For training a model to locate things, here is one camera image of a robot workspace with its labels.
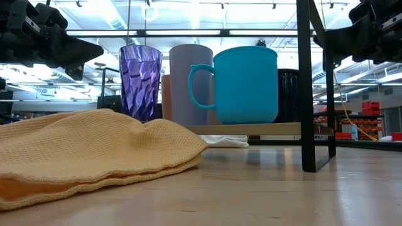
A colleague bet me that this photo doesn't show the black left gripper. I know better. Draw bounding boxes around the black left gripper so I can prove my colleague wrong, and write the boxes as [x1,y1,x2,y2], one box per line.
[0,0,105,82]

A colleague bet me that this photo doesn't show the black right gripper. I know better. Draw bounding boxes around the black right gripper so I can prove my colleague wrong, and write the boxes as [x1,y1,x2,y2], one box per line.
[313,0,402,72]

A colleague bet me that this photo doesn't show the purple faceted tumbler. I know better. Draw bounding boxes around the purple faceted tumbler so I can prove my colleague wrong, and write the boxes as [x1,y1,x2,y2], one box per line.
[118,44,163,123]

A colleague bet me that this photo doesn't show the dark navy mug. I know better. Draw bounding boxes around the dark navy mug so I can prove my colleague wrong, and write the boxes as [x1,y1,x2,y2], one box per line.
[273,68,301,124]

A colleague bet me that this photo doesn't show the blue plastic mug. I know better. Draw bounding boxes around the blue plastic mug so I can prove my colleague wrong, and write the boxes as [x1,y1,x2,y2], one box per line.
[187,45,280,125]

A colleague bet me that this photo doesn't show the lavender plastic cup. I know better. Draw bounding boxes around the lavender plastic cup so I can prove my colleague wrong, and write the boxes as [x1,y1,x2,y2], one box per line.
[168,43,214,126]

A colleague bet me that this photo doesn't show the red storage bins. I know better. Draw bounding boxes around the red storage bins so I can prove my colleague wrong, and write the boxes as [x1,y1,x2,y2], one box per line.
[361,100,381,116]

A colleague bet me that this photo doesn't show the yellow waffle cloth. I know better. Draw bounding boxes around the yellow waffle cloth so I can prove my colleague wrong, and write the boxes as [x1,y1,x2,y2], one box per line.
[0,109,209,211]

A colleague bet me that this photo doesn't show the white checked cloth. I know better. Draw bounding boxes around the white checked cloth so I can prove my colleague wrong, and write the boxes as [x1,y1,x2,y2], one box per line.
[198,134,249,149]

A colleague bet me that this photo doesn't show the yellow strap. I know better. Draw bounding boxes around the yellow strap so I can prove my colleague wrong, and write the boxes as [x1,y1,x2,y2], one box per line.
[332,71,378,142]

